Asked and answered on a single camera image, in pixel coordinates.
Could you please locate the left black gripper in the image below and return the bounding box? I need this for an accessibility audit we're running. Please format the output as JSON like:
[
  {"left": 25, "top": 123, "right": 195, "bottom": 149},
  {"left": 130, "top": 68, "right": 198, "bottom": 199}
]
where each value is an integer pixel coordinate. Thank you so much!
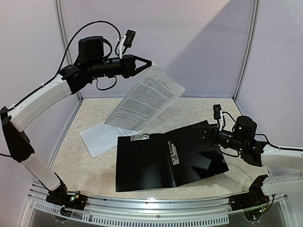
[{"left": 89, "top": 53, "right": 152, "bottom": 78}]

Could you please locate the black file folder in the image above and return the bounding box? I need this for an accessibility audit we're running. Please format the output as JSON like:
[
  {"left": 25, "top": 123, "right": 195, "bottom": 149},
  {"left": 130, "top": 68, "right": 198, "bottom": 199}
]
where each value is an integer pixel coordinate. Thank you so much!
[{"left": 116, "top": 121, "right": 229, "bottom": 192}]

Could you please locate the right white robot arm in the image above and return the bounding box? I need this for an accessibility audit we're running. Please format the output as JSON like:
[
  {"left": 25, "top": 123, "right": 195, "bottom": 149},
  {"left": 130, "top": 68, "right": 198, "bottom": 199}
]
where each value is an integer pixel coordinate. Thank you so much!
[{"left": 194, "top": 116, "right": 303, "bottom": 206}]

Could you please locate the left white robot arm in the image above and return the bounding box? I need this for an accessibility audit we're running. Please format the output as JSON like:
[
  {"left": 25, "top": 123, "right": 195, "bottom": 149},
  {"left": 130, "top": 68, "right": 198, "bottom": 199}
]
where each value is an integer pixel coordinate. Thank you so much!
[{"left": 0, "top": 36, "right": 152, "bottom": 205}]

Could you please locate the printed paper stack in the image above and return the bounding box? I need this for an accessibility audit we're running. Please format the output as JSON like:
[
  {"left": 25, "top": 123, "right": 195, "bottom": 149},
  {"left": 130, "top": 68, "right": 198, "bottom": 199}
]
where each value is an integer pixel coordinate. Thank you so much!
[{"left": 80, "top": 122, "right": 139, "bottom": 158}]

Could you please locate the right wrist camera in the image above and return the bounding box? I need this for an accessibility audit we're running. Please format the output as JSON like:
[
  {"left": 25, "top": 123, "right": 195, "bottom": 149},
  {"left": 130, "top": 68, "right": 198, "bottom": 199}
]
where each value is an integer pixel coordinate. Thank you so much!
[{"left": 213, "top": 104, "right": 225, "bottom": 131}]

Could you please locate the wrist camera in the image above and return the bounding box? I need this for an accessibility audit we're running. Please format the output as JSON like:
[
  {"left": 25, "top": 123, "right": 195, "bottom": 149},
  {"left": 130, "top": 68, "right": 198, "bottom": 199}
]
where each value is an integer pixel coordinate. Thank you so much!
[
  {"left": 213, "top": 104, "right": 225, "bottom": 131},
  {"left": 115, "top": 30, "right": 136, "bottom": 59}
]

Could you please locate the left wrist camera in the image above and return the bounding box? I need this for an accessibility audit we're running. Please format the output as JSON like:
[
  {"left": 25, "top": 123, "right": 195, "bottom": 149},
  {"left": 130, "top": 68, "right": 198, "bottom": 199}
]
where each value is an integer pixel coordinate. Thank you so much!
[{"left": 115, "top": 30, "right": 136, "bottom": 59}]

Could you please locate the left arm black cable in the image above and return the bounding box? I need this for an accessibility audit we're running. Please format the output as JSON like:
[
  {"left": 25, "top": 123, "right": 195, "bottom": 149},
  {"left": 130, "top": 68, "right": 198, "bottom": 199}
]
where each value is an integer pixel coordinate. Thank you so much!
[{"left": 0, "top": 20, "right": 121, "bottom": 157}]

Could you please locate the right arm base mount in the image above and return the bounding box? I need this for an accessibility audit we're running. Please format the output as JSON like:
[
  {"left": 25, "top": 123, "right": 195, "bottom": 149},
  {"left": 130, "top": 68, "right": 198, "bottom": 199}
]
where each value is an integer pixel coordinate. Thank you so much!
[{"left": 228, "top": 175, "right": 269, "bottom": 211}]

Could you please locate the curved aluminium rail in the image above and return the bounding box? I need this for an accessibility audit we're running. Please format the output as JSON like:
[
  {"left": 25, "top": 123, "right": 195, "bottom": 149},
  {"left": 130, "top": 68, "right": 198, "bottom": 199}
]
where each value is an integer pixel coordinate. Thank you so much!
[{"left": 27, "top": 182, "right": 288, "bottom": 216}]

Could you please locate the right aluminium frame post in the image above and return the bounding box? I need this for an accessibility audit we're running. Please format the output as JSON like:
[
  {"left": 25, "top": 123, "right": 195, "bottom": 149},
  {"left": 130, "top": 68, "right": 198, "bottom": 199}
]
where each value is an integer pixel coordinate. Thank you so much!
[{"left": 232, "top": 0, "right": 260, "bottom": 102}]

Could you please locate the perforated white cable tray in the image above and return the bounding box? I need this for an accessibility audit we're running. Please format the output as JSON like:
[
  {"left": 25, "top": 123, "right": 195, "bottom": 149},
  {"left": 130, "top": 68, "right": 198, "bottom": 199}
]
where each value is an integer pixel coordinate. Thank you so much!
[{"left": 28, "top": 201, "right": 230, "bottom": 227}]

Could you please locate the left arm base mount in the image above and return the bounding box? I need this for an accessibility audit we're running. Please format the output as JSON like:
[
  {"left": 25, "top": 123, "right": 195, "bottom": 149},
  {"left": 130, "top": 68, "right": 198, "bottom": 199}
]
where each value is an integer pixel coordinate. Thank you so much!
[{"left": 46, "top": 185, "right": 88, "bottom": 210}]

